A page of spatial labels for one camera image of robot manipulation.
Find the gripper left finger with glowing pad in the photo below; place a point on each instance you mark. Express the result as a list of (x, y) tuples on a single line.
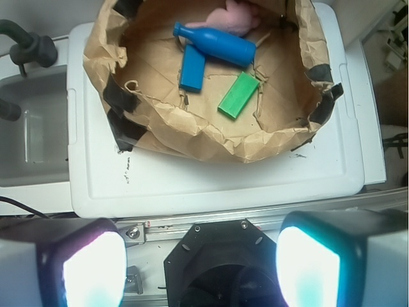
[(62, 262)]

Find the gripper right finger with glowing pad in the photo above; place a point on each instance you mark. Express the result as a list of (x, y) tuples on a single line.
[(353, 257)]

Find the dark grey toy faucet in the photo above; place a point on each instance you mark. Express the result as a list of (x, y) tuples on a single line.
[(29, 47)]

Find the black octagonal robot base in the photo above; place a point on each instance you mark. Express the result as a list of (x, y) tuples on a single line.
[(230, 263)]

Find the pink plush toy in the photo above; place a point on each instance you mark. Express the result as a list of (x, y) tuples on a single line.
[(237, 18)]

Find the crumpled brown paper bag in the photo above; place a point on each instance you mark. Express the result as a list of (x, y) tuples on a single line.
[(134, 62)]

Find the blue plastic bottle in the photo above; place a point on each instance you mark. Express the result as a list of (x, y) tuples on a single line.
[(219, 44)]

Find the green rectangular block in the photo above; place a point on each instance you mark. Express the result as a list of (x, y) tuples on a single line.
[(238, 96)]

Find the blue rectangular block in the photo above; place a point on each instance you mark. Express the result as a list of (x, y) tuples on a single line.
[(192, 69)]

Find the wooden stick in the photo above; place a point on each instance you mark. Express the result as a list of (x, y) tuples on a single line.
[(262, 39)]

